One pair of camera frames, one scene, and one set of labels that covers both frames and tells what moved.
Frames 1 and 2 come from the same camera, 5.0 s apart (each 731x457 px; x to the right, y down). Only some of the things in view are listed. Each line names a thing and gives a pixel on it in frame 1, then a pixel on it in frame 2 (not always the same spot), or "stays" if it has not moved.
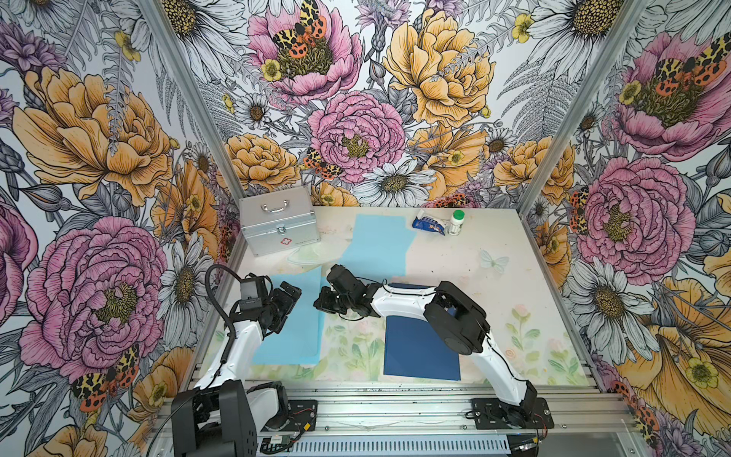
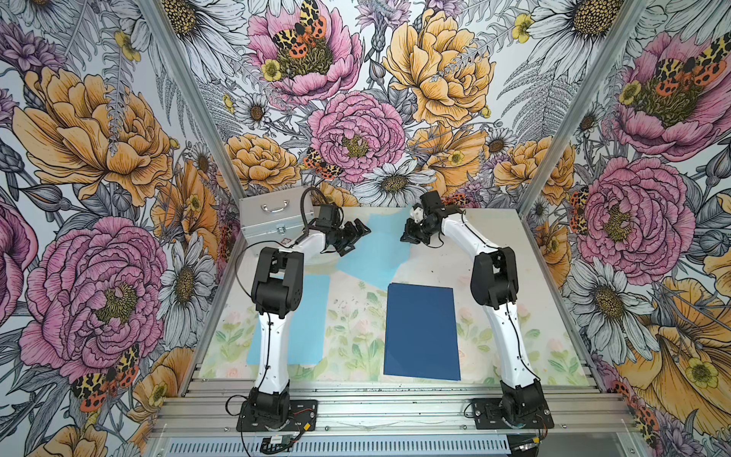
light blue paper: (379, 247) stays
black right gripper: (322, 303) to (409, 235)
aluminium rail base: (432, 420) stays
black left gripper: (287, 303) to (355, 235)
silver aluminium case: (278, 222) stays
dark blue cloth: (413, 347) stays
